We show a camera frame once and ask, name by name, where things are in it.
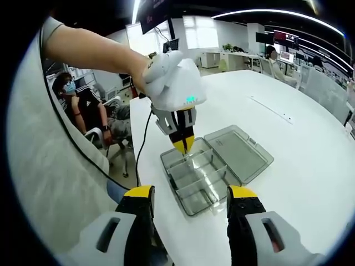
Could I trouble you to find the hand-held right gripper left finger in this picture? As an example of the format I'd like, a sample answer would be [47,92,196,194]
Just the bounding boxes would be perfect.
[74,185,156,266]

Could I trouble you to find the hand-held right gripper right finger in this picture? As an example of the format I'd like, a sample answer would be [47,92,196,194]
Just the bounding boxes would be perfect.
[226,185,327,266]

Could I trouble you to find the grey transparent guide fixture box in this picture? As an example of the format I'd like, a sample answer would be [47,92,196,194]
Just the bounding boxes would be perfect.
[160,124,275,217]

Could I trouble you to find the black computer monitor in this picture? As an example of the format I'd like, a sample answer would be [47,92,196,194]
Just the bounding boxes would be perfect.
[163,38,180,53]

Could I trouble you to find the person's blue jeans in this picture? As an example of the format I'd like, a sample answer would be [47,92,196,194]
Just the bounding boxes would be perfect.
[106,180,133,207]

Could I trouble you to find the white office desk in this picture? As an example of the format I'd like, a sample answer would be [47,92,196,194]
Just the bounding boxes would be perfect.
[201,51,260,71]

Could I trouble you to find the green potted plants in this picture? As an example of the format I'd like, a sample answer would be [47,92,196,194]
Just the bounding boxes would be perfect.
[221,43,247,53]

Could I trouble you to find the white office chair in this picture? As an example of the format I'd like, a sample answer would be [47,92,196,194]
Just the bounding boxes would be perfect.
[84,127,131,178]

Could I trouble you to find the person's cream shirt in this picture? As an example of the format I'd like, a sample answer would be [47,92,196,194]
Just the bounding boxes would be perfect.
[7,16,131,266]

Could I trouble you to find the large dark wall screen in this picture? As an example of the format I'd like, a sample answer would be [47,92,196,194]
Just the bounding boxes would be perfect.
[140,12,174,35]

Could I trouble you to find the red wall screen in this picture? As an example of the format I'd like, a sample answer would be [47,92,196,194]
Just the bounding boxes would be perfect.
[273,30,300,50]

